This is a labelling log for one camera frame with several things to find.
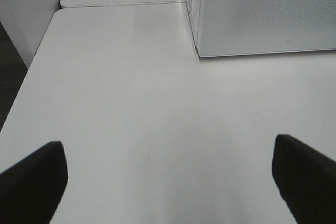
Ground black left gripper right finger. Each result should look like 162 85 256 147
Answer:
271 134 335 223

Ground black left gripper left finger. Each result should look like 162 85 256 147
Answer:
1 141 69 223

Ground white microwave door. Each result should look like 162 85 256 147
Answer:
197 0 335 57

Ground white cabinet beside table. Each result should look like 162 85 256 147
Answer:
1 0 60 67

